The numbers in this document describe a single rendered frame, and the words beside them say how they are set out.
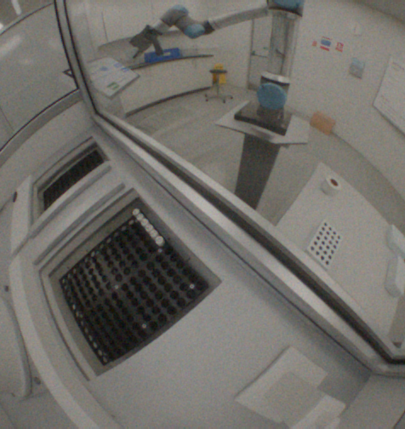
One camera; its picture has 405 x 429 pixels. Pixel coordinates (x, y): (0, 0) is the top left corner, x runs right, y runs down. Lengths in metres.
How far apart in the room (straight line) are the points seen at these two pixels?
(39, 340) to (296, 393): 0.30
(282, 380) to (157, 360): 0.14
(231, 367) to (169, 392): 0.08
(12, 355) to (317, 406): 0.40
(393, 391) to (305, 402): 0.20
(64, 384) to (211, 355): 0.20
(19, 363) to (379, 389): 0.55
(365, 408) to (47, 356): 0.44
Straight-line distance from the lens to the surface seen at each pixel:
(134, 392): 0.25
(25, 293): 0.32
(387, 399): 0.34
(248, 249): 0.16
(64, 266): 0.38
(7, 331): 0.38
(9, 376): 0.39
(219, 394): 0.22
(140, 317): 0.25
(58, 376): 0.27
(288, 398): 0.19
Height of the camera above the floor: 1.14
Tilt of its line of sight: 59 degrees down
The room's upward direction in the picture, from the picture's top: 3 degrees counter-clockwise
